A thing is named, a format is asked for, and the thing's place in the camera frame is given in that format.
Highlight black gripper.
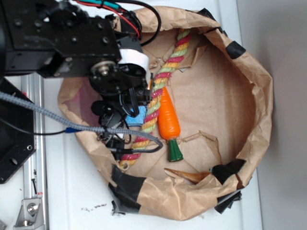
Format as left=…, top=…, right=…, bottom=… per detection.
left=88, top=49, right=154, bottom=154

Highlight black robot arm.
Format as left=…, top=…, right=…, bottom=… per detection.
left=0, top=0, right=152, bottom=117

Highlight light blue sponge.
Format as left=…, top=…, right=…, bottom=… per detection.
left=125, top=106, right=146, bottom=127

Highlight orange plastic toy carrot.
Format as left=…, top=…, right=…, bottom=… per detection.
left=158, top=87, right=183, bottom=162

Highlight brown paper bag bin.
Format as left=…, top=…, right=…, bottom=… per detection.
left=58, top=6, right=274, bottom=221

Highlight brown pointed horn piece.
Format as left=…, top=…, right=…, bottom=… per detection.
left=164, top=168, right=211, bottom=184

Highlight grey braided cable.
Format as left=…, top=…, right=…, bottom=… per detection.
left=0, top=92, right=164, bottom=154

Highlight multicolour twisted rope toy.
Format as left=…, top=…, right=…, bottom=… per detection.
left=119, top=29, right=191, bottom=170

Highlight black and red wires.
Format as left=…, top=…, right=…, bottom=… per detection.
left=74, top=0, right=162, bottom=47

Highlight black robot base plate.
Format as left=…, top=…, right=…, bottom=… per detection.
left=0, top=100, right=35, bottom=184

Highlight aluminium extrusion rail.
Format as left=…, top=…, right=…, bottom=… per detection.
left=21, top=73, right=49, bottom=230

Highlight metal corner bracket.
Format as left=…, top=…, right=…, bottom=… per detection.
left=13, top=198, right=45, bottom=230

